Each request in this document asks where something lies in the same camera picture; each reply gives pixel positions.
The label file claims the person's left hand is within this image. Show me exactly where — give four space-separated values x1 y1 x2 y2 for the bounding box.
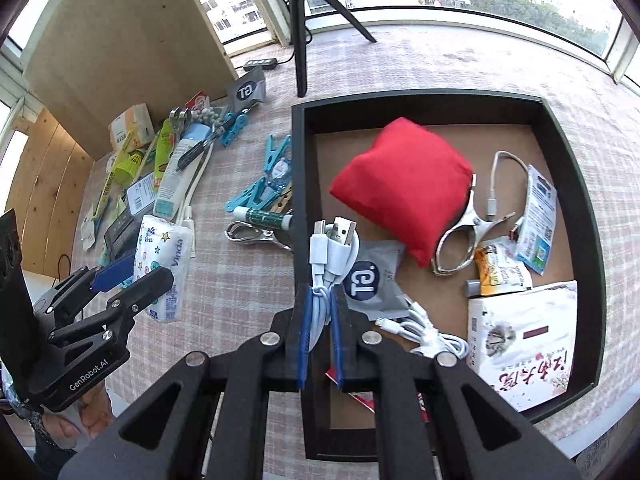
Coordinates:
50 385 117 443

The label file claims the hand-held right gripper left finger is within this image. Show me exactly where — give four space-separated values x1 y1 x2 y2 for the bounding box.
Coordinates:
57 284 314 480

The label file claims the wooden clothespin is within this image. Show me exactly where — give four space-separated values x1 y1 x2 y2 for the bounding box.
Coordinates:
267 182 297 217

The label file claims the blue white barcode packet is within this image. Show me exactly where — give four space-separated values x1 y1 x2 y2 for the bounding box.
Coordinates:
514 164 559 277

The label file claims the white USB cable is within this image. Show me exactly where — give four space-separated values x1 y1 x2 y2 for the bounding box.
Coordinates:
305 216 363 357

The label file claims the star print tissue pack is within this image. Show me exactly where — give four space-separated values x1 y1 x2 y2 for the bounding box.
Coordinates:
133 214 196 324

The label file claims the particle board panel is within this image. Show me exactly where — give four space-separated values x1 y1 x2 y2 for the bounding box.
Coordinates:
22 0 240 157

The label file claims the beige USB cable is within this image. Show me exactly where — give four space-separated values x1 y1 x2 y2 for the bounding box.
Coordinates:
485 150 532 222

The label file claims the red cloth bag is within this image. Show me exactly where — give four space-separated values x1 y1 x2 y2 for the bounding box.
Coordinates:
329 116 476 269

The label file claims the white bead string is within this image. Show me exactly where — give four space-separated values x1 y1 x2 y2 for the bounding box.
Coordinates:
192 104 229 124

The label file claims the green snack packet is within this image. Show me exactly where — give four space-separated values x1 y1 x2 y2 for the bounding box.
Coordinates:
154 118 177 187

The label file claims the grey foil packet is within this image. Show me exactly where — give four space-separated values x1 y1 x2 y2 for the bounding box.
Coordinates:
344 239 407 319
226 66 267 109

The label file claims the large silver metal clip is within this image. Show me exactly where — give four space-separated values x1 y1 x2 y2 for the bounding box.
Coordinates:
430 173 517 277

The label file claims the blue plastic clip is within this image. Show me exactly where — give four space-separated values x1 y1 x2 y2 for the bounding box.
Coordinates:
224 178 282 214

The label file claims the orange sachet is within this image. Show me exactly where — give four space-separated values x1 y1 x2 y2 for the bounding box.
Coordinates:
473 242 534 297

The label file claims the blue dental floss pack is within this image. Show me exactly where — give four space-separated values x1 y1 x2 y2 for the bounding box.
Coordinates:
267 157 294 192

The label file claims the black pen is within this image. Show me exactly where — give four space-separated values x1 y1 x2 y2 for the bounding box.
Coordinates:
175 109 251 169

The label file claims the black tripod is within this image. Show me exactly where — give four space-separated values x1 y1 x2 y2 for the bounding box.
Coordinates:
276 0 378 99

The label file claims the yellow shuttlecock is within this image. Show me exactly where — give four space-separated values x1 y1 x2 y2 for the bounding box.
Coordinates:
106 149 147 187

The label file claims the black tray container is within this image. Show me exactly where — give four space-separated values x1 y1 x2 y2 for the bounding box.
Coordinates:
291 88 606 462

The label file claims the pine wood board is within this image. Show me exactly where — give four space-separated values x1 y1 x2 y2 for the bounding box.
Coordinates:
4 106 96 279

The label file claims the blue clothespin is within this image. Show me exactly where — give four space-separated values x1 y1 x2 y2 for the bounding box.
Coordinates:
219 112 250 148
262 134 293 171

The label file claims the white squeeze tube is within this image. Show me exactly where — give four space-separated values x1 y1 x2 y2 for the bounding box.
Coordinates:
152 144 202 219

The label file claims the small silver metal clip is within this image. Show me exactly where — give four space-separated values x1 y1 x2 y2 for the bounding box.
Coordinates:
225 219 294 253

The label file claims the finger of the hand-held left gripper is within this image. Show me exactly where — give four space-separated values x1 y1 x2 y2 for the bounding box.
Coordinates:
32 254 137 322
47 266 176 350

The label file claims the orange white tissue pack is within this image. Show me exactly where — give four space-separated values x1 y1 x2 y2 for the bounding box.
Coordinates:
108 103 156 154

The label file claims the green white glue stick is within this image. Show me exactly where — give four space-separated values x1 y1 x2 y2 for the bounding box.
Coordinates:
233 206 294 231

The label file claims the white printed box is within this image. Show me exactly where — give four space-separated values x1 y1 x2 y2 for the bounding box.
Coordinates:
467 280 579 414

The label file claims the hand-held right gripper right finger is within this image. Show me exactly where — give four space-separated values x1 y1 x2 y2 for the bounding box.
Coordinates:
329 286 584 480

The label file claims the white tin box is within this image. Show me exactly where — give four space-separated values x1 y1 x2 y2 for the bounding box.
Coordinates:
124 172 159 214

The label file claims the yellow green strip packet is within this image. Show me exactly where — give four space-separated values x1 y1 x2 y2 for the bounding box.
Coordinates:
90 160 121 241

